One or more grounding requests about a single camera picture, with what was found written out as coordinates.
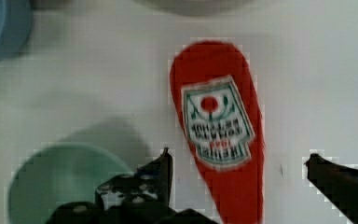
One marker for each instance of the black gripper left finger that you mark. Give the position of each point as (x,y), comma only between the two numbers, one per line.
(152,182)

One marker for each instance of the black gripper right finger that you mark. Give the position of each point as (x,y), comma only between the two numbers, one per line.
(338,183)

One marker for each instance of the red ketchup bottle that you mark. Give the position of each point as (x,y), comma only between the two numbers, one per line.
(216,104)

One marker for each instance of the green plastic strainer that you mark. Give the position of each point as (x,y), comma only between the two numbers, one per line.
(59,174)

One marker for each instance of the pale purple round plate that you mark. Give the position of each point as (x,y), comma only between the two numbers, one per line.
(195,7)

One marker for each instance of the blue bowl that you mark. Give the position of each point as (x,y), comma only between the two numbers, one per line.
(16,22)

